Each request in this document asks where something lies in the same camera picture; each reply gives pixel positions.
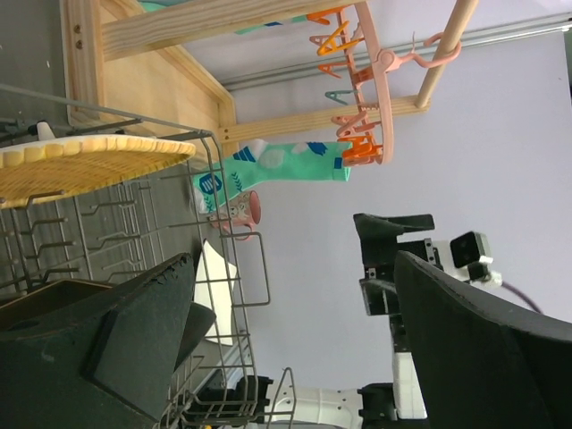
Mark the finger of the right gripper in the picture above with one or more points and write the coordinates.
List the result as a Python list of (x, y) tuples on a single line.
[(378, 236)]

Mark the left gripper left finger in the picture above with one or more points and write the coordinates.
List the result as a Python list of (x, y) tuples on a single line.
[(106, 361)]

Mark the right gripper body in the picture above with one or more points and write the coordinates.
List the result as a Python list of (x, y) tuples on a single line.
[(378, 284)]

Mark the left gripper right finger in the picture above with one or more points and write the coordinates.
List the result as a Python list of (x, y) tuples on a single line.
[(482, 361)]

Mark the yellow woven-pattern plate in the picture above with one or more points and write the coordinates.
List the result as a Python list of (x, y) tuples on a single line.
[(52, 168)]

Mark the black floral square plate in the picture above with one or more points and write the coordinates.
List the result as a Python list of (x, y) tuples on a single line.
[(47, 299)]

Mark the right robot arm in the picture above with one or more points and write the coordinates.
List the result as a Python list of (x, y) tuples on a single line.
[(348, 397)]

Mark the teal patterned sock front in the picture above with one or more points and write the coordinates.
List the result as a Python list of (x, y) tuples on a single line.
[(258, 161)]

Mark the pink round clothes hanger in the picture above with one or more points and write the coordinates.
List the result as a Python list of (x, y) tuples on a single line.
[(370, 131)]

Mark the white square plate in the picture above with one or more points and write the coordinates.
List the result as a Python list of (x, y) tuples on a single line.
[(215, 278)]

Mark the pink ceramic mug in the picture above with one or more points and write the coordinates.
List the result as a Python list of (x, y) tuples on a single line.
[(238, 218)]

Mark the grey wire dish rack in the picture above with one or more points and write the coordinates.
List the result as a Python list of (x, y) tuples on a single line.
[(113, 234)]

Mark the wooden tray frame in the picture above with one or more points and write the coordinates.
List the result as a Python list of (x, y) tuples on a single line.
[(120, 59)]

